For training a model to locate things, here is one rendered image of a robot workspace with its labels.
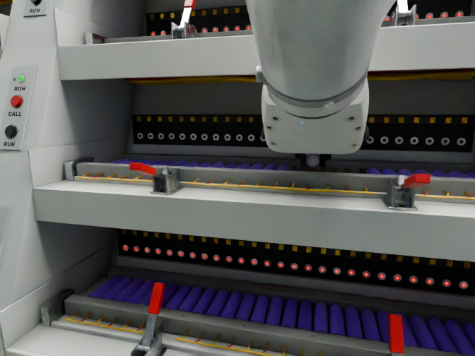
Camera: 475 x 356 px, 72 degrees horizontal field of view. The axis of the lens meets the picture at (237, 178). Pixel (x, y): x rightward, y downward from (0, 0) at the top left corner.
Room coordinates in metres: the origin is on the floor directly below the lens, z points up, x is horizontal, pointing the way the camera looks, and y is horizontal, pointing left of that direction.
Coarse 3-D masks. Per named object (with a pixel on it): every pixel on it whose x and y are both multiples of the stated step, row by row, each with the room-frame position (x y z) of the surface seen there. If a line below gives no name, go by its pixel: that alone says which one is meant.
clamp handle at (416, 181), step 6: (414, 174) 0.27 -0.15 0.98; (420, 174) 0.27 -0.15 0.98; (426, 174) 0.27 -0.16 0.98; (402, 180) 0.33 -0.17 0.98; (408, 180) 0.29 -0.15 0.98; (414, 180) 0.27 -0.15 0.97; (420, 180) 0.27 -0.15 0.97; (426, 180) 0.27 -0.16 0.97; (402, 186) 0.31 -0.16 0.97; (408, 186) 0.29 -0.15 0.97; (414, 186) 0.29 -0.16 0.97; (420, 186) 0.29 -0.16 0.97
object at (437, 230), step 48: (96, 144) 0.53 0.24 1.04; (144, 144) 0.58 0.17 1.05; (48, 192) 0.42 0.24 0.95; (96, 192) 0.41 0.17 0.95; (144, 192) 0.40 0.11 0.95; (192, 192) 0.40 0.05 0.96; (240, 192) 0.40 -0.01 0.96; (288, 240) 0.36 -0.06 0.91; (336, 240) 0.35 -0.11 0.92; (384, 240) 0.34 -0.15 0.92; (432, 240) 0.32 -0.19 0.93
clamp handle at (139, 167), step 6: (132, 162) 0.33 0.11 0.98; (138, 162) 0.33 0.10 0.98; (132, 168) 0.33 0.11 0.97; (138, 168) 0.33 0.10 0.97; (144, 168) 0.34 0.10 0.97; (150, 168) 0.35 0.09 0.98; (162, 168) 0.39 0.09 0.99; (150, 174) 0.36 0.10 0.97; (156, 174) 0.37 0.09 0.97; (162, 174) 0.38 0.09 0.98; (168, 174) 0.40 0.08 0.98
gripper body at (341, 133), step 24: (264, 96) 0.28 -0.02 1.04; (360, 96) 0.26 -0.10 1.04; (264, 120) 0.30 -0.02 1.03; (288, 120) 0.29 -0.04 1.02; (312, 120) 0.28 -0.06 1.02; (336, 120) 0.28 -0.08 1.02; (360, 120) 0.28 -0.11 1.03; (288, 144) 0.34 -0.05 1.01; (312, 144) 0.33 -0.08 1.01; (336, 144) 0.33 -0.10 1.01; (360, 144) 0.33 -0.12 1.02
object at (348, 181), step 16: (96, 176) 0.45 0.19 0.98; (112, 176) 0.45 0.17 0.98; (128, 176) 0.45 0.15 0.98; (144, 176) 0.44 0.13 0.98; (192, 176) 0.43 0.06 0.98; (208, 176) 0.42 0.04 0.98; (224, 176) 0.42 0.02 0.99; (240, 176) 0.41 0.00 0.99; (256, 176) 0.40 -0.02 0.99; (272, 176) 0.40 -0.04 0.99; (288, 176) 0.39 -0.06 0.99; (304, 176) 0.39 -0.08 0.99; (320, 176) 0.38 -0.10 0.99; (336, 176) 0.38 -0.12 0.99; (352, 176) 0.38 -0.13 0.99; (368, 176) 0.37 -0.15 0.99; (384, 176) 0.37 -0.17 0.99; (352, 192) 0.36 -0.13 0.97; (368, 192) 0.36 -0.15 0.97; (416, 192) 0.36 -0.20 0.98; (432, 192) 0.36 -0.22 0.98; (448, 192) 0.36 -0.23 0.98; (464, 192) 0.35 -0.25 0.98
